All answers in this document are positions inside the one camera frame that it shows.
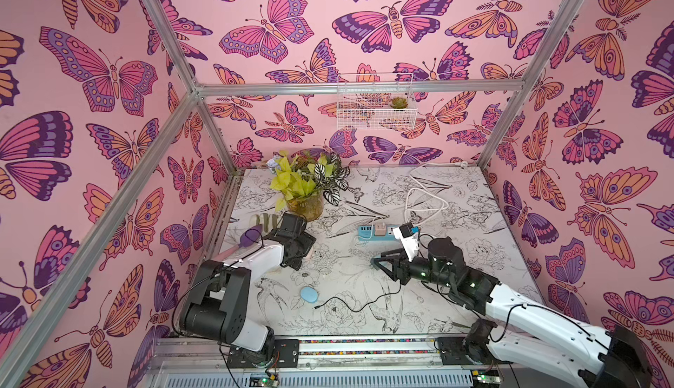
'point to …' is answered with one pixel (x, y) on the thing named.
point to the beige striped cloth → (266, 221)
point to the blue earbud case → (309, 294)
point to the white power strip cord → (418, 210)
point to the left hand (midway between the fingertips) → (313, 244)
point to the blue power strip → (367, 233)
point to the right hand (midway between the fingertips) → (379, 256)
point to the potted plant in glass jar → (305, 183)
